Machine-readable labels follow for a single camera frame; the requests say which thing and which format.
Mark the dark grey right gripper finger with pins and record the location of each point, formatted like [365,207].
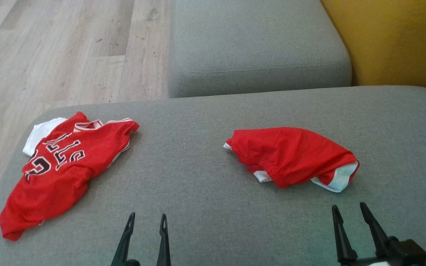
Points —
[343,244]
[377,236]

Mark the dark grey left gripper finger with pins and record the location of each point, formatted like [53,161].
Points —
[123,245]
[164,247]

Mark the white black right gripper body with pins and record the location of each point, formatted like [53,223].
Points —
[368,262]

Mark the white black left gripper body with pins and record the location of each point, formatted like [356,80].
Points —
[132,263]

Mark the red white-sleeved printed jersey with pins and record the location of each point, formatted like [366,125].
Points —
[61,166]

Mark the red shorts with white trim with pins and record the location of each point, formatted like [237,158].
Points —
[290,155]

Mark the large grey sofa chaise cushion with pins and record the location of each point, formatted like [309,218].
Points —
[216,147]

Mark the wide yellow sofa backrest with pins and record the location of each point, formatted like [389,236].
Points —
[394,37]

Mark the grey sofa seat cushion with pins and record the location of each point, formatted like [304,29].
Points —
[250,40]

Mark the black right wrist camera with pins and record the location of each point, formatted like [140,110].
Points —
[411,253]

